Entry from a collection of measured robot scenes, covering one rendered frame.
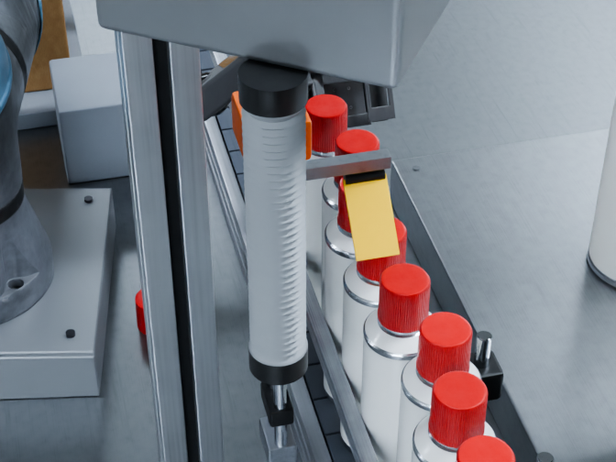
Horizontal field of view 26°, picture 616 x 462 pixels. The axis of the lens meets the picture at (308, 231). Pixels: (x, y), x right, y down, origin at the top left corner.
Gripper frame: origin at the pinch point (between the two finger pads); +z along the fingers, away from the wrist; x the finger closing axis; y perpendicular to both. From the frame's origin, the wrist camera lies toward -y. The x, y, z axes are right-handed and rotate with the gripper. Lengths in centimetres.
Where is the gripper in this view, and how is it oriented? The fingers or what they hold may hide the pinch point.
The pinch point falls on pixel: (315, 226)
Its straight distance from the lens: 114.0
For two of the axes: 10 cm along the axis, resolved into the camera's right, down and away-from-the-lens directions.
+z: 1.2, 9.8, 1.8
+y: 9.7, -1.5, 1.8
